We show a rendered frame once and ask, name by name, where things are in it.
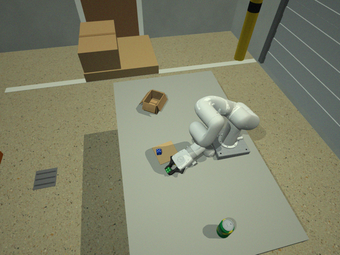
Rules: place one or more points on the green drink can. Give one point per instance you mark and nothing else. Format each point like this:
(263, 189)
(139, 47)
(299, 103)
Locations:
(225, 228)

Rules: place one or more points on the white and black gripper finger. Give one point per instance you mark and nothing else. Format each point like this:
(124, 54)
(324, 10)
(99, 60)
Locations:
(176, 170)
(170, 164)

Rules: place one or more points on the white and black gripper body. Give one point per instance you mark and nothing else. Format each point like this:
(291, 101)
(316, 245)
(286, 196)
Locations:
(182, 159)

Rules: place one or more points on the brown cardboard box with flaps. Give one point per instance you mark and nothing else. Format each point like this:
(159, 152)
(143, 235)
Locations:
(154, 101)

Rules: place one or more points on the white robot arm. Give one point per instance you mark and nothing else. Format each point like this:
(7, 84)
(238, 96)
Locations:
(210, 110)

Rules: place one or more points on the tan square mat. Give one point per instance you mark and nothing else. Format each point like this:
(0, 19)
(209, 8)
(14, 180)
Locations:
(167, 150)

